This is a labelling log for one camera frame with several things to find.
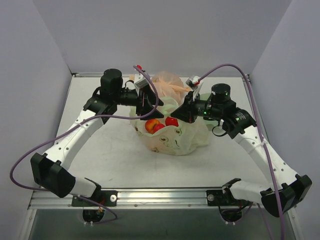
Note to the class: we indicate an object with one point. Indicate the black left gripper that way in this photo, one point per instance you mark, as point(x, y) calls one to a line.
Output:
point(141, 102)

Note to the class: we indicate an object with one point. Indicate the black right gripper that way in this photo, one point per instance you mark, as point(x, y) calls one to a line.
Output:
point(189, 108)

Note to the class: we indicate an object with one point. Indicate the red orange fake peach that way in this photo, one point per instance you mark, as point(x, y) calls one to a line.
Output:
point(150, 125)

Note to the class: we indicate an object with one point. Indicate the red fake apple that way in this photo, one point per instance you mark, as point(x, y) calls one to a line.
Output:
point(170, 121)

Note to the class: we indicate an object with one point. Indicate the green plastic bag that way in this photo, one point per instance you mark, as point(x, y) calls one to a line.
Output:
point(173, 140)

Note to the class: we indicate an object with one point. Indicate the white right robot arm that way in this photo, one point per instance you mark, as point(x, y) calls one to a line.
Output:
point(285, 189)

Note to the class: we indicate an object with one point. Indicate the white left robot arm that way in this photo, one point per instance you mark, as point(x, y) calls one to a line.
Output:
point(50, 169)

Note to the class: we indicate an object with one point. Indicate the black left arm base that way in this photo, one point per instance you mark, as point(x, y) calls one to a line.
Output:
point(97, 203)

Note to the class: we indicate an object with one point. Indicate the orange tied plastic bag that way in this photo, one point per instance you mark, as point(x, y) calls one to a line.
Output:
point(169, 85)

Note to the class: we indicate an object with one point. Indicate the green wavy plastic bowl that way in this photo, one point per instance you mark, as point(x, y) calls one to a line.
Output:
point(204, 107)

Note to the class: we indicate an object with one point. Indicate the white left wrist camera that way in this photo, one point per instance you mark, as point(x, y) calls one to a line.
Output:
point(140, 81)

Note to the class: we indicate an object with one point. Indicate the aluminium right side rail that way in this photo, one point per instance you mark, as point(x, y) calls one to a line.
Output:
point(254, 108)

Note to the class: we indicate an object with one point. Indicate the aluminium rail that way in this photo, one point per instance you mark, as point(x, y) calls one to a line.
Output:
point(87, 74)
point(254, 108)
point(149, 198)

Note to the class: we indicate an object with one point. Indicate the aluminium front rail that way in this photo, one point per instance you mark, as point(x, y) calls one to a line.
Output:
point(149, 198)

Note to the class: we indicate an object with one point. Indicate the aluminium back rail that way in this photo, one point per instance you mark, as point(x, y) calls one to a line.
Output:
point(87, 74)

